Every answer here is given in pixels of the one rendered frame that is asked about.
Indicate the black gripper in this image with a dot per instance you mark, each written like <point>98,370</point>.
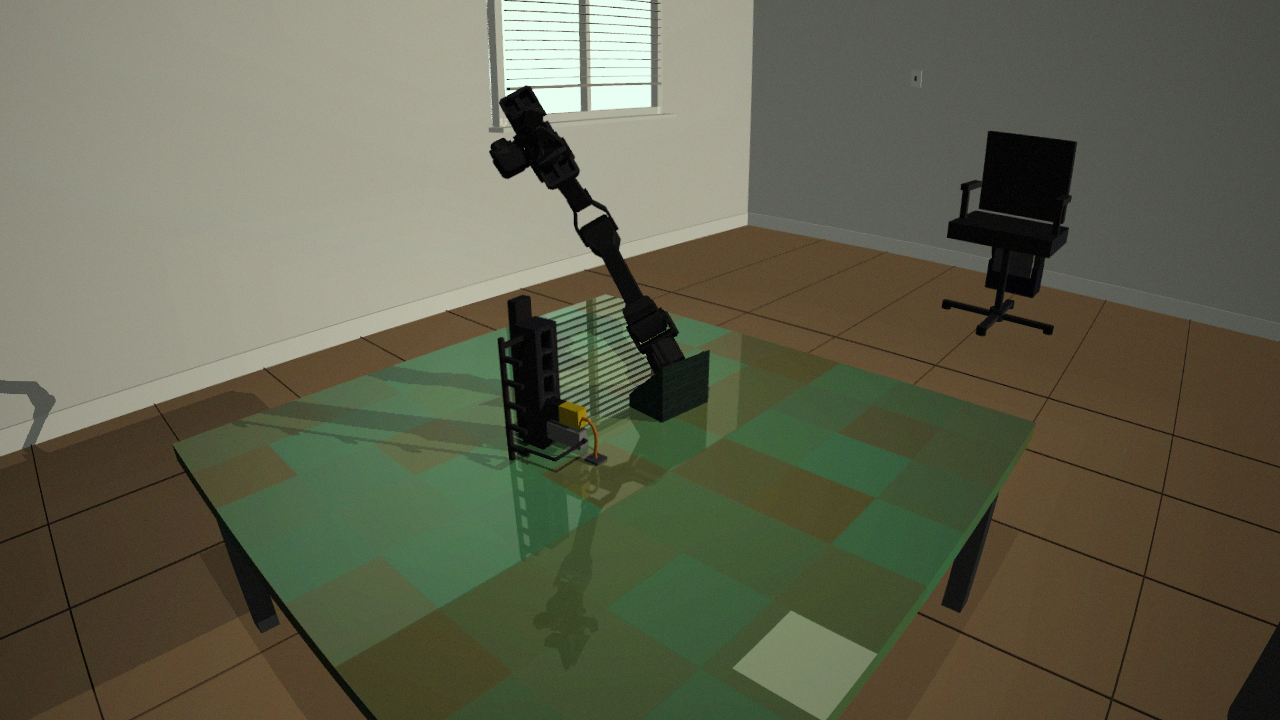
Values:
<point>523,109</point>

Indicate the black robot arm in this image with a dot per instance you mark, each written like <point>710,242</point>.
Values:
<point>642,315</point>

